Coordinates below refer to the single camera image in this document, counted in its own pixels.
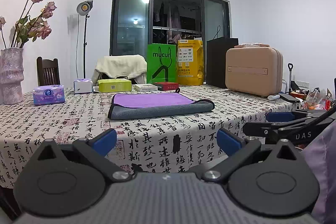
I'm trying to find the purple and grey towel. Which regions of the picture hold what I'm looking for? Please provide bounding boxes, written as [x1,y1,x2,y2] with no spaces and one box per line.
[107,92,215,121]

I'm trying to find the white small tube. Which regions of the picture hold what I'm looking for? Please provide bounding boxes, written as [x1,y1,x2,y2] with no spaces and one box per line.
[267,94,280,101]

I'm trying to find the black flat phone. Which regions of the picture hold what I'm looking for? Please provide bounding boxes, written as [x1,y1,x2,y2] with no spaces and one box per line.
[279,93,300,103]

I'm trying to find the snack packets pile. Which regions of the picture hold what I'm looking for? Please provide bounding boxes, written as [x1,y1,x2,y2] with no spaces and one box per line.
[289,88,335,110]

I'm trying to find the beige hard carry case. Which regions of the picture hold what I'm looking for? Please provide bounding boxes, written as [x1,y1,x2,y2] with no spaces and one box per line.
[226,46,283,97]

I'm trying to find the purple tissue pack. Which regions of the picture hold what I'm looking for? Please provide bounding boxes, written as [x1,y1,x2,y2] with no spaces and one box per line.
[33,85,66,106]

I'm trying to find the black paper bag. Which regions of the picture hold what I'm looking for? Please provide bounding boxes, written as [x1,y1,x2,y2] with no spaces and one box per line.
[206,26,239,89]

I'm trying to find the white purple tissue box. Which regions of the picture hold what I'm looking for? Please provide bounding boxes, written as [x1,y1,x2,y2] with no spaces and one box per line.
[73,79,93,94]

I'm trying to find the studio light on stand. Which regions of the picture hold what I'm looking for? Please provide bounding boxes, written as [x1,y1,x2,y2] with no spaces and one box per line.
[76,0,93,78]

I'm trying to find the white flat paper sheet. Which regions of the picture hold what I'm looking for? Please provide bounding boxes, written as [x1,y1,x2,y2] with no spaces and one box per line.
[93,86,99,93]

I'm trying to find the yellow paper bag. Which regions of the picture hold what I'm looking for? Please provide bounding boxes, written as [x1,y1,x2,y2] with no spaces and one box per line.
[177,40,205,86]

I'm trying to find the yellow-green cardboard box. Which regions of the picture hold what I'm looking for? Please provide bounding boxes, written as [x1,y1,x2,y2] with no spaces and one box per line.
[98,79,131,93]

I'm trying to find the dark wooden chair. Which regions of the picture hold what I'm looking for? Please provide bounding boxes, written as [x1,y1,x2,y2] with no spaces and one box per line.
[37,56,60,86]

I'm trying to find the red and black box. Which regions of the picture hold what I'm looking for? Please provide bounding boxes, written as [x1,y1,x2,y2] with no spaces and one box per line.
[153,82,179,91]

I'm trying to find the white flat box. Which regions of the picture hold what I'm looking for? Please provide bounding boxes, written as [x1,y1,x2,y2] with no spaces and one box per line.
[133,84,158,92]

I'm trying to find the pink textured vase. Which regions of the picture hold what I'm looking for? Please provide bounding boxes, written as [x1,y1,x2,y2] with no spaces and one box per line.
[1,47,24,105]

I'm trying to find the green mucun paper bag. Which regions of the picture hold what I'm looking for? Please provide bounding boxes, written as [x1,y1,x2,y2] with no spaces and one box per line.
[146,44,177,84]

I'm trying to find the cream garment on chair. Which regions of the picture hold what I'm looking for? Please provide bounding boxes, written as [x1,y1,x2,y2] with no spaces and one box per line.
[91,55,147,86]

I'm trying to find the dried pink roses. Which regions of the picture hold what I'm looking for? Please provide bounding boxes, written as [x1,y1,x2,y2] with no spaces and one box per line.
[1,0,57,49]

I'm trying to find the dark framed window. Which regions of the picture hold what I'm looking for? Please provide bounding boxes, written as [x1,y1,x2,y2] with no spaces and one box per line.
[109,0,231,56]

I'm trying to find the black handled trolley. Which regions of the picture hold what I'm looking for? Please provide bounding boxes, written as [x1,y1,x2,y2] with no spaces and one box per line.
[288,63,300,93]

